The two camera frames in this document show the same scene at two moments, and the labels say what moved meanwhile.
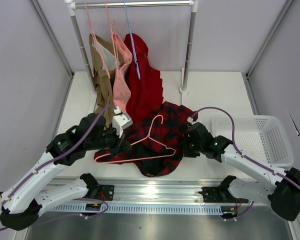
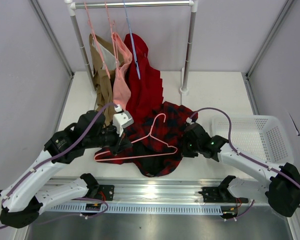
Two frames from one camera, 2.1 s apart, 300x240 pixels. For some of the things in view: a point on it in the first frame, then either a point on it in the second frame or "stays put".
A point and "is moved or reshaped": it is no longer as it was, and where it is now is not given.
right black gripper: x=188 y=146 stays put
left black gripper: x=120 y=142 stays put
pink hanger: x=113 y=153 is moved or reshaped
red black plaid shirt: x=157 y=143 stays put
